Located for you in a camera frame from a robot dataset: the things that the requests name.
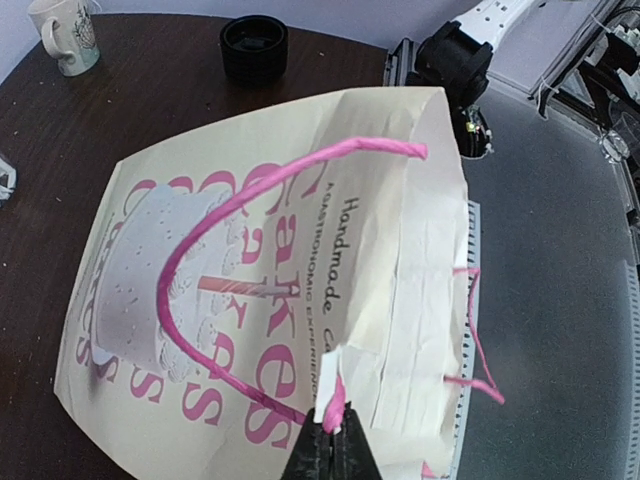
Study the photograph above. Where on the front aluminium rail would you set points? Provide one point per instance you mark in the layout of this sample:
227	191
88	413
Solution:
469	354

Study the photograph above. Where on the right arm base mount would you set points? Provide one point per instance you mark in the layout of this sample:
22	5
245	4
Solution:
473	134

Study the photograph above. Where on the pink paper bag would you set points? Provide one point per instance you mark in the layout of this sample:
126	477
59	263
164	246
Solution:
242	273

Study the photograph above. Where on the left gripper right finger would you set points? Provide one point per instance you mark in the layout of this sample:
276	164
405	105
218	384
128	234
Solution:
352	458

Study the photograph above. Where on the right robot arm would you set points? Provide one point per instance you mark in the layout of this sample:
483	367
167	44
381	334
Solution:
458	55

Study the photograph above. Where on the glass with wrapped straws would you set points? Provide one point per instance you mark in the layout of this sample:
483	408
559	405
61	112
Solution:
8	184

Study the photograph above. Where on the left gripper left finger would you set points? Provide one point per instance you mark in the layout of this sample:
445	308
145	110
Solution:
311	454

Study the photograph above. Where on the stack of black lids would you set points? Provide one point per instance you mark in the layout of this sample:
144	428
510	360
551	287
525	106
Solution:
254	50

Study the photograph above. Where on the white ceramic mug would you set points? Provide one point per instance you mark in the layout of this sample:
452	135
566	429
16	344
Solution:
67	33

